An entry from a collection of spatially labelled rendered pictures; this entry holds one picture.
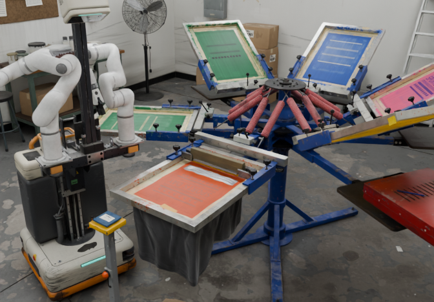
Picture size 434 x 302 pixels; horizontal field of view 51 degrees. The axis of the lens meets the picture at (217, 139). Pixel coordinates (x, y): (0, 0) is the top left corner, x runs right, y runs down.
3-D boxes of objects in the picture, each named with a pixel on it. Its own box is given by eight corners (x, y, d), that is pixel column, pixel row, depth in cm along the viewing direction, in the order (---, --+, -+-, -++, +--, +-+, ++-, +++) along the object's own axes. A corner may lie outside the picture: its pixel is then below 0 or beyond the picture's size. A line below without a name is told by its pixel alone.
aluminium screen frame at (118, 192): (194, 233, 218) (194, 226, 216) (109, 196, 248) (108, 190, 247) (274, 172, 277) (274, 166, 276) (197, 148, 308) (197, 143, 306)
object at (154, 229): (194, 289, 245) (194, 221, 228) (134, 257, 268) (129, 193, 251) (198, 286, 247) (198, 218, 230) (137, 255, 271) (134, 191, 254)
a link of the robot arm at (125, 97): (138, 115, 268) (136, 88, 262) (119, 120, 259) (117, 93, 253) (128, 111, 274) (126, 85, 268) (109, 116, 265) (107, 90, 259)
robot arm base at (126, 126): (110, 137, 277) (108, 113, 271) (129, 132, 284) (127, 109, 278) (122, 145, 265) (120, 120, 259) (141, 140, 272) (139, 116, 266)
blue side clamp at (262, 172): (249, 195, 254) (250, 184, 251) (241, 192, 257) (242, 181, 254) (275, 175, 277) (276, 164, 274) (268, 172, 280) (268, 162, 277)
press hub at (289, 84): (283, 256, 355) (298, 88, 302) (241, 238, 375) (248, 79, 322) (305, 232, 384) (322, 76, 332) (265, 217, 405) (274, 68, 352)
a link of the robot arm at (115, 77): (121, 37, 261) (92, 42, 248) (140, 100, 265) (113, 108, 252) (108, 44, 271) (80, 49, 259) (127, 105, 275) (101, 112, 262)
